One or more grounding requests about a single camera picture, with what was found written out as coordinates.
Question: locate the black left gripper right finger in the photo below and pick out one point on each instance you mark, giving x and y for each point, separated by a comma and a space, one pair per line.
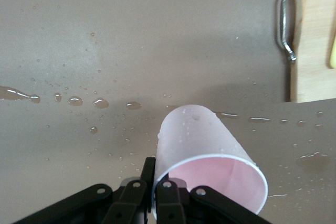
178, 208

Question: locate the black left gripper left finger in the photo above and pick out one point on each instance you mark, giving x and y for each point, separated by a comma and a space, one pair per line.
131, 197

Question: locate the pink plastic cup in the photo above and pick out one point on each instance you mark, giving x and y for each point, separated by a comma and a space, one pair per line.
197, 134

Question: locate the wooden cutting board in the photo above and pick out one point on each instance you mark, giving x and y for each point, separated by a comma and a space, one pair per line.
309, 51

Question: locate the yellow plastic fork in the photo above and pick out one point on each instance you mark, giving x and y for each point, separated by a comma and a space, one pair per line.
333, 56

